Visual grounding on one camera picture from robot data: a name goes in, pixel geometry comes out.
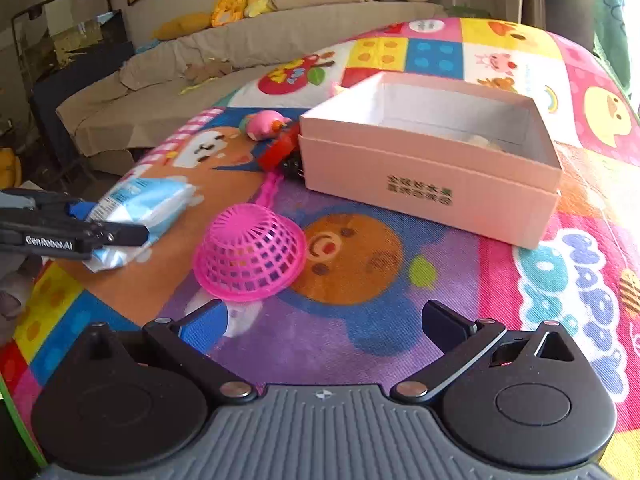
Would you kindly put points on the glass tank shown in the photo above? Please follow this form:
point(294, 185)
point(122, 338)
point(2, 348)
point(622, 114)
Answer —
point(70, 35)

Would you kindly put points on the yellow plush toy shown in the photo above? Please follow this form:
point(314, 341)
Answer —
point(227, 5)

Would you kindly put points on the yellow cushion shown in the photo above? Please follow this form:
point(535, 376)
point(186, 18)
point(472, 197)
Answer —
point(182, 26)

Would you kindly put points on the green printed cloth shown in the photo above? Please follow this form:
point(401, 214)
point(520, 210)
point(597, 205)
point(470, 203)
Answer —
point(612, 35)

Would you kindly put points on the colourful printed play mat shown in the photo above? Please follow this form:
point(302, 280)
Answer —
point(375, 320)

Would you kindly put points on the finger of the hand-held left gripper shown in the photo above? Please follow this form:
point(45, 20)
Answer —
point(60, 240)
point(82, 209)

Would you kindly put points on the brown plush toy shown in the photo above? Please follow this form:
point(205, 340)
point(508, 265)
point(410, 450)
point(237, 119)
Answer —
point(207, 72)

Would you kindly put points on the pink cardboard box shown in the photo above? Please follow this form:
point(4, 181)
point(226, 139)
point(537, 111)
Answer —
point(425, 185)

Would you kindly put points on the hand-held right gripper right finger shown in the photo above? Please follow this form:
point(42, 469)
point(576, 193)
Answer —
point(445, 327)

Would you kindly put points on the beige covered sofa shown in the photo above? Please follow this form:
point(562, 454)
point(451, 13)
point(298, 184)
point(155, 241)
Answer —
point(150, 110)

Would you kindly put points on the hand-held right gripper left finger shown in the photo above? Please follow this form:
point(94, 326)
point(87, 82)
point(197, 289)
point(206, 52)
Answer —
point(205, 325)

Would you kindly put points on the pink teal squishy toy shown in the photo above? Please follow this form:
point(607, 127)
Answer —
point(262, 125)

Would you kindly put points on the blue white tissue pack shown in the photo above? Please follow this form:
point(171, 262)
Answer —
point(150, 200)

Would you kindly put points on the red toy car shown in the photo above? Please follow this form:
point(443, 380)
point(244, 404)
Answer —
point(280, 150)

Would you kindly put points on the pink plastic basket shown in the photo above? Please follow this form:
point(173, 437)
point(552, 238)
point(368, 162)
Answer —
point(245, 250)

